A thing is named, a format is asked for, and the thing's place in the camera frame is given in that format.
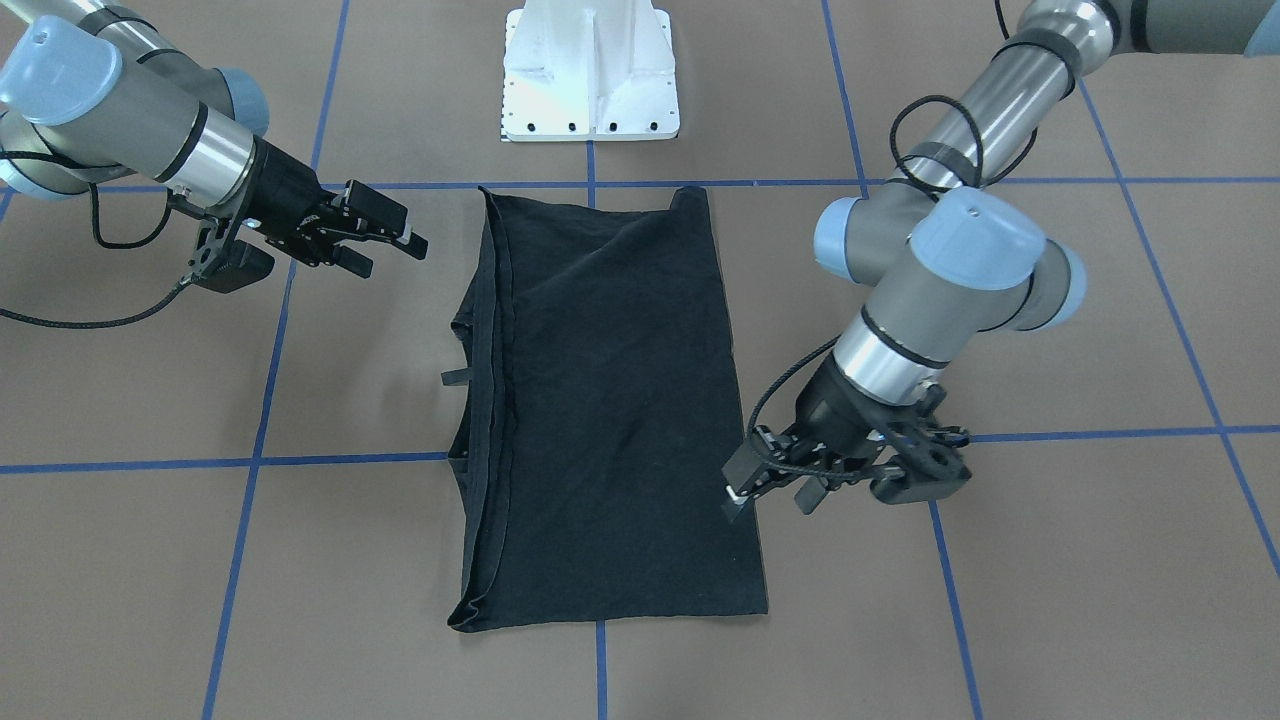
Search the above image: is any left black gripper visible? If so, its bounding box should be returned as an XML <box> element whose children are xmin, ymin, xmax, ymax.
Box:
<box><xmin>722</xmin><ymin>357</ymin><xmax>972</xmax><ymax>524</ymax></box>

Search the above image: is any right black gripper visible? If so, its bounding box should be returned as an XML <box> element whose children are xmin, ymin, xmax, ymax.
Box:
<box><xmin>166</xmin><ymin>140</ymin><xmax>429</xmax><ymax>293</ymax></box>

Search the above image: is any black graphic t-shirt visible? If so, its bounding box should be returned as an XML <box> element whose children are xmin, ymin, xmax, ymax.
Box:
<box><xmin>443</xmin><ymin>187</ymin><xmax>768</xmax><ymax>633</ymax></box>

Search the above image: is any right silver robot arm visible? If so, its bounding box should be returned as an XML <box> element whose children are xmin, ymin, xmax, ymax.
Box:
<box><xmin>3</xmin><ymin>1</ymin><xmax>428</xmax><ymax>293</ymax></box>

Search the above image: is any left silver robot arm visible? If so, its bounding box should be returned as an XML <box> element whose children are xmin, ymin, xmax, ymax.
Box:
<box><xmin>723</xmin><ymin>1</ymin><xmax>1277</xmax><ymax>521</ymax></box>

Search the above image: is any black braided cable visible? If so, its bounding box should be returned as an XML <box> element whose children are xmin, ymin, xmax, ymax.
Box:
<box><xmin>0</xmin><ymin>150</ymin><xmax>196</xmax><ymax>331</ymax></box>

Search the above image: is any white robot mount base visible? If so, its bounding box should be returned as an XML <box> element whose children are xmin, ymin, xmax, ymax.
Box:
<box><xmin>500</xmin><ymin>1</ymin><xmax>681</xmax><ymax>143</ymax></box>

